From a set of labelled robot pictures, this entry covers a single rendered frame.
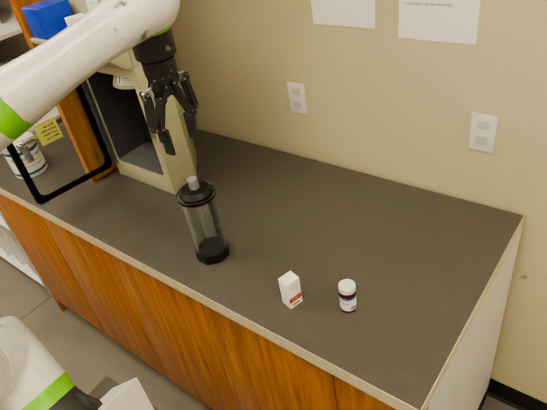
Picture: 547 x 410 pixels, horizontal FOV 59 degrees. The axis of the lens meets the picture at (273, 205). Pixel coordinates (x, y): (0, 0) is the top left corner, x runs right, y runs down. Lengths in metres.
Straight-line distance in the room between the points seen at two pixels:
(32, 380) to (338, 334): 0.65
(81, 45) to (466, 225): 1.08
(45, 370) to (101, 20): 0.62
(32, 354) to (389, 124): 1.15
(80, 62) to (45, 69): 0.06
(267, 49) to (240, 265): 0.76
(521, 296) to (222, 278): 0.98
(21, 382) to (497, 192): 1.29
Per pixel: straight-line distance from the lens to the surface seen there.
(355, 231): 1.45
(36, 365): 0.99
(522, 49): 1.36
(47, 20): 1.63
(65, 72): 0.96
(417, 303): 1.26
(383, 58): 1.50
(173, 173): 1.72
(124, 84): 1.67
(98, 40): 0.95
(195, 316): 1.56
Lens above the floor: 1.88
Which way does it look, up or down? 37 degrees down
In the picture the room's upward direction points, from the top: 10 degrees counter-clockwise
